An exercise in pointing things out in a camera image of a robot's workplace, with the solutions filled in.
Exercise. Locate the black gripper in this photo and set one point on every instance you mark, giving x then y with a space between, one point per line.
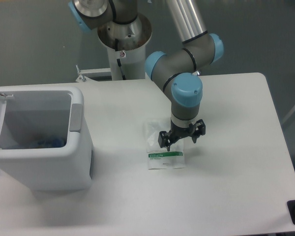
166 139

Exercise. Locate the clear plastic water bottle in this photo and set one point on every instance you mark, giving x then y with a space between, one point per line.
53 141

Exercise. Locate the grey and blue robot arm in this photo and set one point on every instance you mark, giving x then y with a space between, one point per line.
174 74

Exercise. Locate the white open trash can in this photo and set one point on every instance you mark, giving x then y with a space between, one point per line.
29 113

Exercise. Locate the clear plastic bag green label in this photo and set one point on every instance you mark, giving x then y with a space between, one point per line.
160 158

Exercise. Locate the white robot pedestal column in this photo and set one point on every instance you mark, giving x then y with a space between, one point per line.
126 47

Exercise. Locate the white metal table bracket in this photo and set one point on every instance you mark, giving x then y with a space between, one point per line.
102 74

